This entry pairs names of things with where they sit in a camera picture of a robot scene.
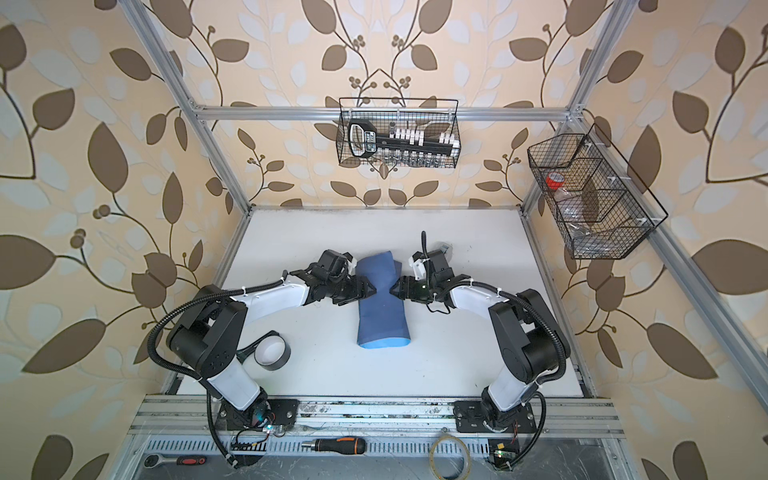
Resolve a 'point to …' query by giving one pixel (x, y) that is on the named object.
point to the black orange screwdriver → (343, 445)
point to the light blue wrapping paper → (381, 317)
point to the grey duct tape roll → (272, 352)
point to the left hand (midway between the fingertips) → (372, 291)
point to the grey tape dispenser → (445, 246)
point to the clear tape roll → (449, 458)
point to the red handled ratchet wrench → (155, 460)
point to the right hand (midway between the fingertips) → (399, 293)
